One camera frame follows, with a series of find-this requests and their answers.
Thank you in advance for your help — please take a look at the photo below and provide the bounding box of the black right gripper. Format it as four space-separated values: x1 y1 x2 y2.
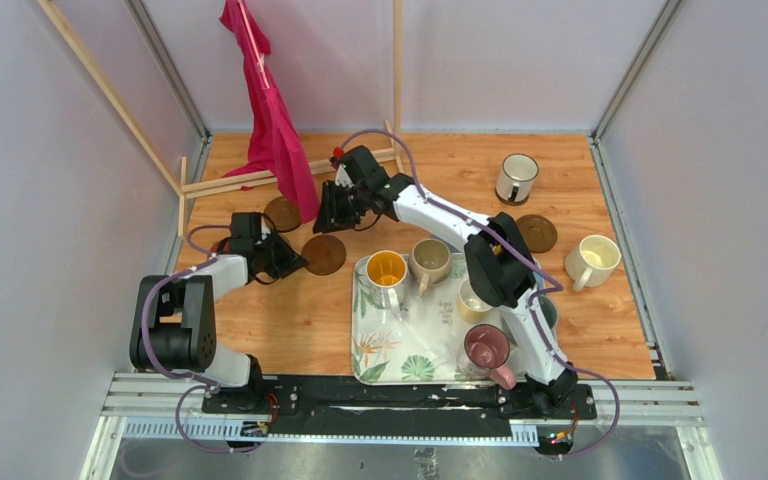
314 180 371 234

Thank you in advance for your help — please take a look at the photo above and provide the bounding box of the amber brown coaster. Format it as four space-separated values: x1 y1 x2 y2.
301 235 347 276

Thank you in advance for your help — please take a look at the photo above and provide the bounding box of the ringed brown coaster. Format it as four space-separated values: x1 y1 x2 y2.
264 196 302 233

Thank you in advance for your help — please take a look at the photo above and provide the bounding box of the cream white mug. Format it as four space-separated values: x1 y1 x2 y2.
564 234 622 292

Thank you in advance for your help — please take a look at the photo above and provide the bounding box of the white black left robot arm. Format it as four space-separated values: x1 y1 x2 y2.
128 212 307 413

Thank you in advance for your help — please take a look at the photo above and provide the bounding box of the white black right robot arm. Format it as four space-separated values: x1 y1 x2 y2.
314 146 578 418

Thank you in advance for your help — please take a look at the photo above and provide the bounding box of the dark wooden coaster right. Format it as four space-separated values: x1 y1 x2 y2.
516 214 558 253

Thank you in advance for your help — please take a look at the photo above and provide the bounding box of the glass mug yellow inside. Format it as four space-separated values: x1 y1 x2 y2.
365 250 408 321

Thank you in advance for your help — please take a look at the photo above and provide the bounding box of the magenta cloth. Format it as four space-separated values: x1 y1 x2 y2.
220 1 319 223

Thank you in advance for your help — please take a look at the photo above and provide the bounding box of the wooden drying rack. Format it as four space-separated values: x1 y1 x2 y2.
39 1 399 235

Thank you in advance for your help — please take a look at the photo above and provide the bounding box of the beige ceramic mug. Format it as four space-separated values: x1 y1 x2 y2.
408 238 453 298

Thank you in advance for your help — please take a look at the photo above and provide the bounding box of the floral white serving tray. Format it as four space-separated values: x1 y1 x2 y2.
350 253 488 386

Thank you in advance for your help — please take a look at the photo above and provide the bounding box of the pale yellow mug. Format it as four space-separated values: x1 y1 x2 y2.
457 278 494 324

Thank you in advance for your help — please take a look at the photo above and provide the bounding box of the white enamel mug black rim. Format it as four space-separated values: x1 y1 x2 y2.
495 153 539 206

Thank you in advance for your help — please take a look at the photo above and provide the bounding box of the pink ceramic mug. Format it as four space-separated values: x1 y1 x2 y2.
457 324 517 390

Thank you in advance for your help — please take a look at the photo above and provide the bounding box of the grey ceramic mug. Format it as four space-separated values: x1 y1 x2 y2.
501 295 559 346

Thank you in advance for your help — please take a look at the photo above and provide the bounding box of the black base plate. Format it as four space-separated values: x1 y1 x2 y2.
201 375 597 439

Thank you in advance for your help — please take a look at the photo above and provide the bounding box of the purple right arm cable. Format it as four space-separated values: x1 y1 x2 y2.
338 129 622 461

